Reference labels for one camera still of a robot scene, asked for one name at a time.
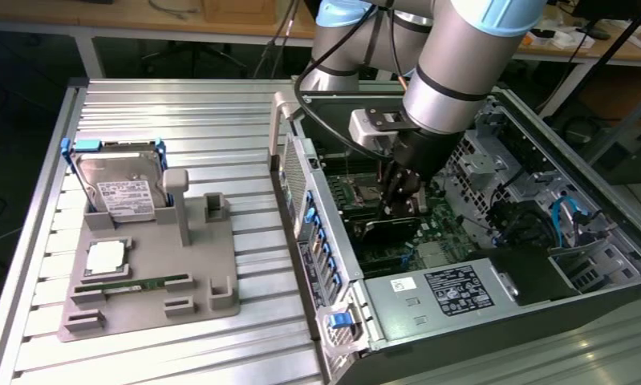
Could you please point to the grey plastic parts rack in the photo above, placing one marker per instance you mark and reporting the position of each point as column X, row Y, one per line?
column 154, row 260

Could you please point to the wooden desk with clutter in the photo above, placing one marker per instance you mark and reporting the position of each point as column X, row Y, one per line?
column 593, row 54

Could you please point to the grey metal disk bay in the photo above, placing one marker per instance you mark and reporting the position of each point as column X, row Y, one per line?
column 486, row 160

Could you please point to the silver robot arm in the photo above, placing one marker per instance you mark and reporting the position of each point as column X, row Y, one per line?
column 460, row 60

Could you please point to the black slanted stand pole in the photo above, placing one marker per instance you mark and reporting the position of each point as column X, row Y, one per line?
column 615, row 44

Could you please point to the grey power supply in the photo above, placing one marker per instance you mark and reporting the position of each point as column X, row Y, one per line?
column 437, row 293

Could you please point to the open grey PC case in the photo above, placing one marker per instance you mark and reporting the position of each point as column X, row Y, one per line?
column 513, row 329

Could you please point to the CPU socket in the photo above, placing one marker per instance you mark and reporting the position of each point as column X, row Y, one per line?
column 365, row 190

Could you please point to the blue case latch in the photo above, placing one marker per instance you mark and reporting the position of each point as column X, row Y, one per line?
column 335, row 321

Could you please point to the hard disk with blue caddy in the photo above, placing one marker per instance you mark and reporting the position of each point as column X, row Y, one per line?
column 122, row 188

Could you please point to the green RAM stick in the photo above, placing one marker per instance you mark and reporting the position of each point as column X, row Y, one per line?
column 140, row 285

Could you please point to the silver CPU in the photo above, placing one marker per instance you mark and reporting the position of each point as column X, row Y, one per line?
column 106, row 258

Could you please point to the black Nvidia graphics card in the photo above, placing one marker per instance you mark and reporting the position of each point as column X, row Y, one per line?
column 389, row 230

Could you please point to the black office chair base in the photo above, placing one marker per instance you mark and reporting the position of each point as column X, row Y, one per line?
column 197, row 56

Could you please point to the black monitor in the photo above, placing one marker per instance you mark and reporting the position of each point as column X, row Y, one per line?
column 604, row 8

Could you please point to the brown cardboard box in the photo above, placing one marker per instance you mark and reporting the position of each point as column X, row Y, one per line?
column 234, row 8

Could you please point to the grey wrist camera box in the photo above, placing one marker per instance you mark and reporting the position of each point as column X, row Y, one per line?
column 365, row 128

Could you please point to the green motherboard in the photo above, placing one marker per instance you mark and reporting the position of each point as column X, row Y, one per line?
column 442, row 228

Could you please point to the black box under desk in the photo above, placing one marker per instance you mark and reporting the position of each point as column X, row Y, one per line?
column 631, row 160

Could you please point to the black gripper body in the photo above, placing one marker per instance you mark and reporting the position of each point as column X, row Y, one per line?
column 424, row 150

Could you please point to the silver chipset heatsink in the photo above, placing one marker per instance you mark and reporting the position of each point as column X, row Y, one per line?
column 432, row 254

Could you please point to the wooden desk with white legs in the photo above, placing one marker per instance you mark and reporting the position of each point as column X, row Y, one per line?
column 111, row 22

